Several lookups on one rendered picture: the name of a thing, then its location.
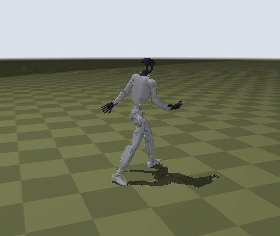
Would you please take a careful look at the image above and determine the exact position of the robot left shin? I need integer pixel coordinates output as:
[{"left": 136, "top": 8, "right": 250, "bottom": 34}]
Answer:
[{"left": 144, "top": 135, "right": 154, "bottom": 162}]

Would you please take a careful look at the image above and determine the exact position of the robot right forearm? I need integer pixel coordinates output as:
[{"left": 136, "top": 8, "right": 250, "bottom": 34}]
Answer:
[{"left": 155, "top": 98, "right": 172, "bottom": 111}]

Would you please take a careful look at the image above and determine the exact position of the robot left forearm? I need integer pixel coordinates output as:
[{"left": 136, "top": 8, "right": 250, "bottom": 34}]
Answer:
[{"left": 112, "top": 90, "right": 126, "bottom": 105}]

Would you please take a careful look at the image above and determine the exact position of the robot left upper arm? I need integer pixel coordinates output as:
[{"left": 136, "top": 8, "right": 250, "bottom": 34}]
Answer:
[{"left": 124, "top": 74, "right": 136, "bottom": 95}]

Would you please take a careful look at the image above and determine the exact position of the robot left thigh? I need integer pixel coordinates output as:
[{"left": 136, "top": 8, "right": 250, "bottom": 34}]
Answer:
[{"left": 142, "top": 116, "right": 153, "bottom": 141}]

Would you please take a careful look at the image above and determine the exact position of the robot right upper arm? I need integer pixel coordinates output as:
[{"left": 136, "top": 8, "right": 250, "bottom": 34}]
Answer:
[{"left": 147, "top": 79, "right": 157, "bottom": 104}]

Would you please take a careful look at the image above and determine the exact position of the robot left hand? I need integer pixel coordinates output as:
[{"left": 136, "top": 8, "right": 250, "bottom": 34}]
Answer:
[{"left": 101, "top": 100, "right": 117, "bottom": 114}]

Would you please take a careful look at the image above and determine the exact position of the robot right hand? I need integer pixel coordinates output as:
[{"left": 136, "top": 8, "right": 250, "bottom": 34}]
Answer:
[{"left": 168, "top": 101, "right": 182, "bottom": 110}]

